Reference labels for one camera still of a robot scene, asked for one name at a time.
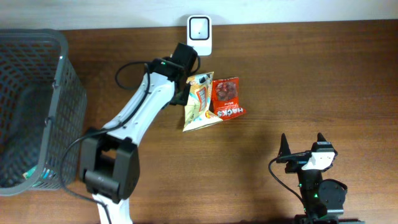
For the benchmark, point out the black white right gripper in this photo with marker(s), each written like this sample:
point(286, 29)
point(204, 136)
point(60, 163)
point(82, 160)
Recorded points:
point(297, 159)

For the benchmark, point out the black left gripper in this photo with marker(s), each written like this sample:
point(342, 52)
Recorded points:
point(179, 98)

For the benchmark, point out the beige chips bag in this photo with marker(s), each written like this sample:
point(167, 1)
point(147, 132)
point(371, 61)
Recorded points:
point(197, 109)

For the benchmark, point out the red Hacks snack bag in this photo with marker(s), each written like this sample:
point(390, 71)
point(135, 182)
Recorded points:
point(225, 98)

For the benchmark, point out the teal tissue pack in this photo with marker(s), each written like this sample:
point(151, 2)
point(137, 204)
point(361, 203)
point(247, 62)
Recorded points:
point(46, 174)

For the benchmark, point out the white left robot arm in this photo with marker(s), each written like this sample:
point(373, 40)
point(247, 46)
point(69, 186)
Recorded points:
point(109, 158)

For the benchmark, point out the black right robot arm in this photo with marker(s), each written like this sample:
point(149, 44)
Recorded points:
point(322, 199)

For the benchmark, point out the grey plastic mesh basket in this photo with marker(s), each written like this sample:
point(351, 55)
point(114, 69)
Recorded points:
point(43, 106)

